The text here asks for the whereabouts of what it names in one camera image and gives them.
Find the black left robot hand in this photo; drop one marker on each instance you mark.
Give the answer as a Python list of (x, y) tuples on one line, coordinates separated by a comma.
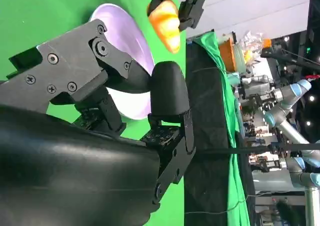
[(195, 8)]

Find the green draped cloth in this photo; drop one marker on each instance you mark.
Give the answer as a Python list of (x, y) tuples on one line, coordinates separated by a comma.
[(230, 105)]

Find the green table cloth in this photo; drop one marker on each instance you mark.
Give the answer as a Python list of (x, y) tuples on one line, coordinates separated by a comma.
[(37, 15)]

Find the black backdrop cloth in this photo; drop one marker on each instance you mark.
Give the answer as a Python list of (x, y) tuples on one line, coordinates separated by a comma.
[(207, 98)]

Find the lilac plate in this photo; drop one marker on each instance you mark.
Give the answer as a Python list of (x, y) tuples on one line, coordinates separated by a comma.
[(125, 30)]

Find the orange container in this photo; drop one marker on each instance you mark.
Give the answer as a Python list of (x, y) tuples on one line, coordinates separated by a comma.
[(228, 55)]

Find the clear crinkled plastic bag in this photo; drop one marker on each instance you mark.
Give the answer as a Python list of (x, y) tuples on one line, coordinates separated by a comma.
[(251, 39)]

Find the grey machine block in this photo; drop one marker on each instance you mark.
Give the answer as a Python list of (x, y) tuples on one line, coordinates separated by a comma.
[(257, 85)]

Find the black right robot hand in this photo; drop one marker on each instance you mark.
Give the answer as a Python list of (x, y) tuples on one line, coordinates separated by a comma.
[(75, 166)]

